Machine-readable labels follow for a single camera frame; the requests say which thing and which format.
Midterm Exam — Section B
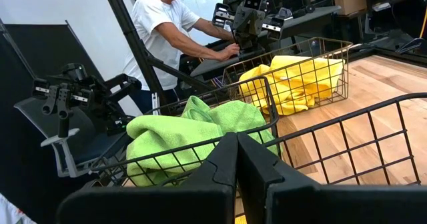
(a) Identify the green microfiber towel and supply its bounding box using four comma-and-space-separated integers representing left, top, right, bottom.
181, 95, 280, 157
125, 113, 225, 187

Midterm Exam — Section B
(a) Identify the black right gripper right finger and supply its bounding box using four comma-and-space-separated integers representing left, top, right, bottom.
238, 132, 323, 224

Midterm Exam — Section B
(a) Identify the grey office chair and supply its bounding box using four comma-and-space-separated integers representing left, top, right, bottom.
13, 96, 135, 179

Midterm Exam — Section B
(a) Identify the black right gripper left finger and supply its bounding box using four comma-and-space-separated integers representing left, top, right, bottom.
179, 132, 239, 224

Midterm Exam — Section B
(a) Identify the person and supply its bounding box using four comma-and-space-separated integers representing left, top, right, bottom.
122, 0, 242, 115

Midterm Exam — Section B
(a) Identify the yellow cable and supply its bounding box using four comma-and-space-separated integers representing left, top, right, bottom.
419, 6, 427, 39

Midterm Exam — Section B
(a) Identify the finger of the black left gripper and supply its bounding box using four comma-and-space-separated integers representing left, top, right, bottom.
249, 9, 268, 37
232, 9, 250, 37

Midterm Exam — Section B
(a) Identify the yellow microfiber towel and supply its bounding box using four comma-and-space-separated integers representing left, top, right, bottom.
269, 55, 346, 100
238, 63, 334, 116

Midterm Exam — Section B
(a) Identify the black backdrop panel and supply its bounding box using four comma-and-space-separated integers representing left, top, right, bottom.
0, 19, 141, 224

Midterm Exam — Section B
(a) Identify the dark wire basket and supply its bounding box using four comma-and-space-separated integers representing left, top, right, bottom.
221, 37, 354, 111
263, 91, 427, 187
89, 76, 280, 189

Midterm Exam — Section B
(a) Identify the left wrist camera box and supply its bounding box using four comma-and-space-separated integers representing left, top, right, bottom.
242, 0, 267, 12

